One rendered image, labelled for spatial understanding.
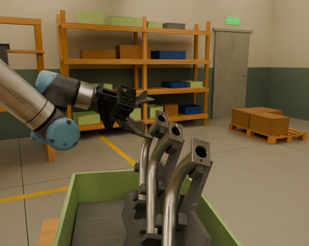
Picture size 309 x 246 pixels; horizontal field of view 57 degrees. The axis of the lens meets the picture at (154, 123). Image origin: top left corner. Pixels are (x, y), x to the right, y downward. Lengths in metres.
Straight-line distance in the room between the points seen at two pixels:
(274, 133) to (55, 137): 4.77
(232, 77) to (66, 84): 6.79
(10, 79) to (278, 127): 4.90
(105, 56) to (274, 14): 4.90
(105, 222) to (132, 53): 4.74
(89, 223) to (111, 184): 0.18
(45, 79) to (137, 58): 4.80
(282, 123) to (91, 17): 3.74
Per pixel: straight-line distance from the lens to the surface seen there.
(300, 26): 7.98
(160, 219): 0.65
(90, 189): 1.10
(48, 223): 1.14
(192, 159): 0.55
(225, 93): 7.37
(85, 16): 5.29
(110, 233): 0.93
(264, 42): 8.25
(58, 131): 0.66
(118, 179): 1.09
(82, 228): 0.97
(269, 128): 5.24
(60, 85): 0.80
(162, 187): 0.79
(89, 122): 5.34
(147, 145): 0.96
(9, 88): 0.65
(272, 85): 8.39
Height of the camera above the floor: 1.35
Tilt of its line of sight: 12 degrees down
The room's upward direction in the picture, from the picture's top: straight up
